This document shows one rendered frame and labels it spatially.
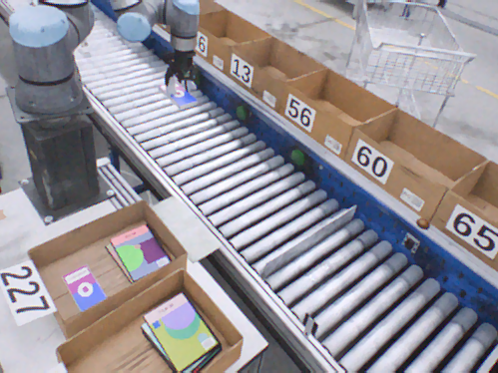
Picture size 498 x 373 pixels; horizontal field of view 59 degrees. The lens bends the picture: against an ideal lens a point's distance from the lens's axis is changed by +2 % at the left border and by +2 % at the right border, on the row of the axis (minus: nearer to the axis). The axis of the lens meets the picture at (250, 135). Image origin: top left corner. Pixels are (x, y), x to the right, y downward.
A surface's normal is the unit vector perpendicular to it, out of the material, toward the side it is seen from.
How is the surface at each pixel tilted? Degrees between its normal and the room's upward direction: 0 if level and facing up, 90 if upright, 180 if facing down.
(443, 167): 89
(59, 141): 90
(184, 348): 0
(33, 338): 0
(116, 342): 0
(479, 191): 90
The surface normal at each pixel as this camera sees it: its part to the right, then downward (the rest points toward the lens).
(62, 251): 0.65, 0.50
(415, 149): -0.76, 0.29
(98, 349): 0.11, -0.80
